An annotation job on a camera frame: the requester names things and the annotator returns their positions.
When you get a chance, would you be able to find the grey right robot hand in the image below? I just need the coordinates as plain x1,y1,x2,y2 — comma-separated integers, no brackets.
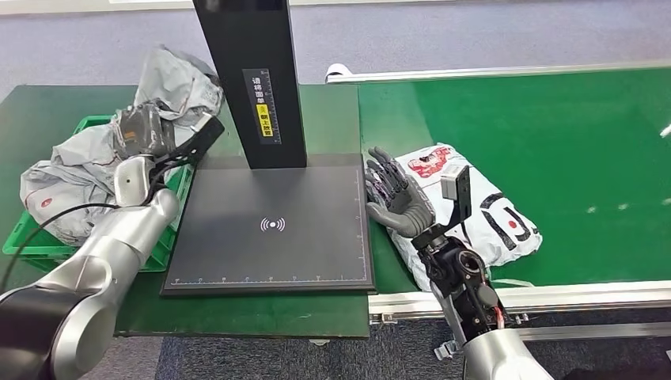
364,146,437,240

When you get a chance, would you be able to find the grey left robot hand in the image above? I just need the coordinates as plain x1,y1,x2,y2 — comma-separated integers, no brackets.
114,101,177,159

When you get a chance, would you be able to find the grey poly mailer package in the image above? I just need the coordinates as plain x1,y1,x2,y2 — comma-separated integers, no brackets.
19,45,226,248

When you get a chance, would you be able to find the large black-lettered poly mailer package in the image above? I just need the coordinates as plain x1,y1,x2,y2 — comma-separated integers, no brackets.
386,142,544,293

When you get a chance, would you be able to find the green plastic basket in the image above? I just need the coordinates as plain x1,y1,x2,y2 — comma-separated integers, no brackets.
2,114,196,275

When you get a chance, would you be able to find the black yellow column label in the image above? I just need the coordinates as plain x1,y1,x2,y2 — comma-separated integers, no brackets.
241,68,282,146

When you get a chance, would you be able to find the black scale column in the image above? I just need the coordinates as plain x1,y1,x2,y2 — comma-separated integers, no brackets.
191,0,309,170

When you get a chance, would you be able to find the black scale platform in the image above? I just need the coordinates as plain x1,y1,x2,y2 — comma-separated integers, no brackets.
159,153,377,298

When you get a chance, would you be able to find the green conveyor belt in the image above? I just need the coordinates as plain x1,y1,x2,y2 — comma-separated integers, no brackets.
358,66,671,295

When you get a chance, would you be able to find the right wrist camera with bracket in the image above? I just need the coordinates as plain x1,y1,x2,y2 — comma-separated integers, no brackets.
411,164,473,249

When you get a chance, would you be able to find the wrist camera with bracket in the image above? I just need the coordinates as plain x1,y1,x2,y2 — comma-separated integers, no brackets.
150,113,226,183
411,164,473,249

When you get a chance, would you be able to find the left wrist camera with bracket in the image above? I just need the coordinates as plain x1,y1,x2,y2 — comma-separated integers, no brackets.
150,113,226,183

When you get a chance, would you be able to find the grey strap buckle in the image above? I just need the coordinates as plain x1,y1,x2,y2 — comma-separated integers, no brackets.
434,338,465,363

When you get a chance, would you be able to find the thin aluminium conveyor rail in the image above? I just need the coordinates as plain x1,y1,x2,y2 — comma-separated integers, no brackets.
324,59,671,86

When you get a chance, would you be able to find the wide aluminium conveyor rail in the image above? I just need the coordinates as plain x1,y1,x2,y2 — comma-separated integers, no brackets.
368,280,671,326

